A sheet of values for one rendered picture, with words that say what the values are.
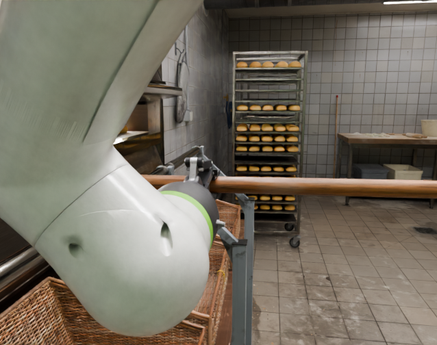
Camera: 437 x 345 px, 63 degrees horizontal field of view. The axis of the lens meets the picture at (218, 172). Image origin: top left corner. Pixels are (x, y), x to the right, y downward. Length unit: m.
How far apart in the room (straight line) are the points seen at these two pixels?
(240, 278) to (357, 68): 4.90
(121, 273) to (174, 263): 0.04
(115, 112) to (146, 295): 0.13
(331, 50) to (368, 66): 0.57
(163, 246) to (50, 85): 0.13
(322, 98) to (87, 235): 5.43
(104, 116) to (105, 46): 0.05
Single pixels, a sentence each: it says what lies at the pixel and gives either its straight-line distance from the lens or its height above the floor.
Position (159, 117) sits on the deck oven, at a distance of 2.19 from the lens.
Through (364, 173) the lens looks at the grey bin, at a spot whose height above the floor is 0.41.
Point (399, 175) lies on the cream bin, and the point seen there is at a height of 0.40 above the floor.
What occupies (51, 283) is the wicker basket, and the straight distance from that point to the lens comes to 1.18.
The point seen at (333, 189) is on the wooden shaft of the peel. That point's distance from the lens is 0.63.
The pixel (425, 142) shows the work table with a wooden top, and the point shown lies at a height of 0.87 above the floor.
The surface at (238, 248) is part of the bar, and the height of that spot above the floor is 0.94.
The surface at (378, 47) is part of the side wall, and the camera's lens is 5.83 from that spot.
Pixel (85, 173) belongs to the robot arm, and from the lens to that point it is 0.27.
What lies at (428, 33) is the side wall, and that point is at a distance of 6.05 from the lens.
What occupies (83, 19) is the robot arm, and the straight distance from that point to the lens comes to 0.18.
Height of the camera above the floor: 1.35
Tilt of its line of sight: 11 degrees down
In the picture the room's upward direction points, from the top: straight up
